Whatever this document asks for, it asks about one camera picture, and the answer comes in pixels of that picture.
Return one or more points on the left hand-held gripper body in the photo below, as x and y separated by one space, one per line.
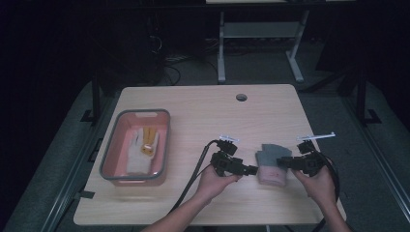
227 162

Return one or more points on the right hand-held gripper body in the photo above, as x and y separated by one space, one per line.
311 162

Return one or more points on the beige knit glove bear patch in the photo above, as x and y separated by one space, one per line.
138 161

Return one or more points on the pink plastic bin grey rim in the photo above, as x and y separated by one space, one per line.
125 129

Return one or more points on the person's left hand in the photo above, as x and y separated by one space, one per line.
212 185

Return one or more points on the person's right hand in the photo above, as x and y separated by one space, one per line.
320 188

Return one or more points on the grey metal floor rail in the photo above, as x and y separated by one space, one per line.
77 161
380 154

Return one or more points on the black metal stand post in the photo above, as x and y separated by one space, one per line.
361 96

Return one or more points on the grey metal frame desk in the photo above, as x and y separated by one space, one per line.
221 48

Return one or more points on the black table bracket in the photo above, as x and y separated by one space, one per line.
84 194

